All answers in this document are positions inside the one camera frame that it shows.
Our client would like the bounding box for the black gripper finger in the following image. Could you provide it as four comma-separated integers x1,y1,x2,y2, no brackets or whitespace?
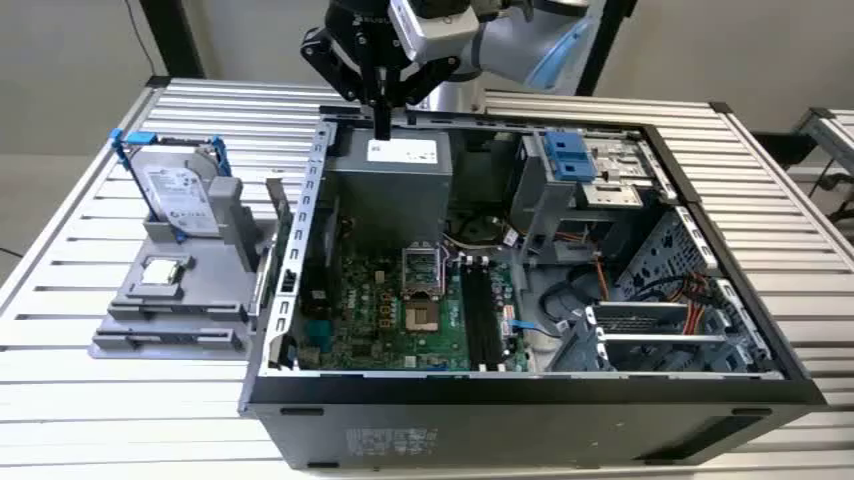
299,27,386,141
383,55,462,141

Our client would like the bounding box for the blue RAM stick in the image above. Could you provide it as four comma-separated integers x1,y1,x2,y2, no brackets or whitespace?
125,331,234,343

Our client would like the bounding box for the black RAM slot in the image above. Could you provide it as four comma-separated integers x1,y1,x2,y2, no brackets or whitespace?
461,256,486,372
485,256,510,372
469,256,494,372
477,256,502,372

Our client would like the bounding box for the grey power supply unit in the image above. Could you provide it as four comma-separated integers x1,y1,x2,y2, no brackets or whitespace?
325,127,455,251

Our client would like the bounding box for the blue drive latch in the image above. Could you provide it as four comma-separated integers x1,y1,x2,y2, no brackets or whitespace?
544,130,596,182

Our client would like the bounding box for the grey metal drive cage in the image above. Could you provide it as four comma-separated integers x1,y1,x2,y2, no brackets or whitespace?
510,128,662,264

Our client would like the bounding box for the hard disk in blue carrier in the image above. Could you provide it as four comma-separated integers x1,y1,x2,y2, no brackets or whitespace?
110,128,233,242

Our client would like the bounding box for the metal socket cover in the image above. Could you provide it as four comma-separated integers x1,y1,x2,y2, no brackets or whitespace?
399,243,446,298

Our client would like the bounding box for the grey parts rack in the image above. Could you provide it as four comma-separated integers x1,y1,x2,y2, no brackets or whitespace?
90,177,282,360

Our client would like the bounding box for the CPU socket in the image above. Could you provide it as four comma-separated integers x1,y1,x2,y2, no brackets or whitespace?
403,297,446,334

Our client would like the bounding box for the silver CPU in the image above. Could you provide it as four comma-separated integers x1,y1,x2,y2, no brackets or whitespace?
142,258,183,285

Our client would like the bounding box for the green motherboard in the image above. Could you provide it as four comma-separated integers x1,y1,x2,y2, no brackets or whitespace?
297,249,536,374

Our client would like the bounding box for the neighbouring slatted metal table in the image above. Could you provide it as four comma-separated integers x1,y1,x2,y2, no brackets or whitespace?
786,105,854,224

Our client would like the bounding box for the grey metal disk bay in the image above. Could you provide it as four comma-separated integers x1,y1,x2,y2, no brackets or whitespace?
552,299,776,374

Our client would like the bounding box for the black open PC case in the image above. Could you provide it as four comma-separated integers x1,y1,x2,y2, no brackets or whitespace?
238,103,829,471

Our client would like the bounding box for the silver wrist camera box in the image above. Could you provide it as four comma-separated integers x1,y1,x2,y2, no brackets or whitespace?
389,0,482,60

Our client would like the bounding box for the coiled wire bundle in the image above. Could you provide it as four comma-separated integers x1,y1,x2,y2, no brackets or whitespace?
442,209,526,251

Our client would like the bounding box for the thin wire locking lever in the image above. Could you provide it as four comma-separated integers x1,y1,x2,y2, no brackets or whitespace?
434,241,450,297

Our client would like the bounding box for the black looped wire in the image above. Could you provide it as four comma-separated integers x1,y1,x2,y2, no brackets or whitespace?
538,272,602,334

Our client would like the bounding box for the red yellow orange wire bundle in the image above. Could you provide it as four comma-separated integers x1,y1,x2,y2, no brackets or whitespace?
678,270,714,337

